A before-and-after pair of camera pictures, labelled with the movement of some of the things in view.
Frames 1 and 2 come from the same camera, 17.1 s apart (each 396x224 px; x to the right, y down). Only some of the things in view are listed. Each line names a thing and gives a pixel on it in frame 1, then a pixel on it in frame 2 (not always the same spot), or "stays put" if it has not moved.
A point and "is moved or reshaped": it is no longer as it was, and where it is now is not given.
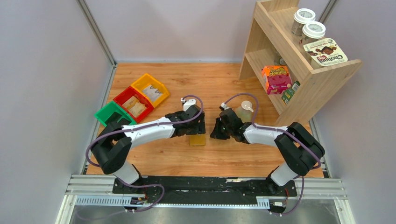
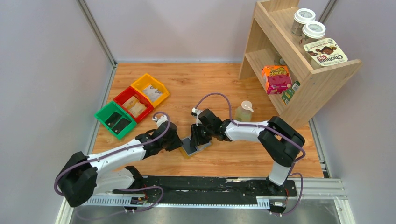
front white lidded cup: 312,31 stays put
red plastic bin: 123,97 stays put
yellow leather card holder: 197,139 is moved or reshaped
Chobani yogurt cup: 324,52 stays put
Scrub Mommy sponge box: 277,79 stays put
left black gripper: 197,124 → 174,141
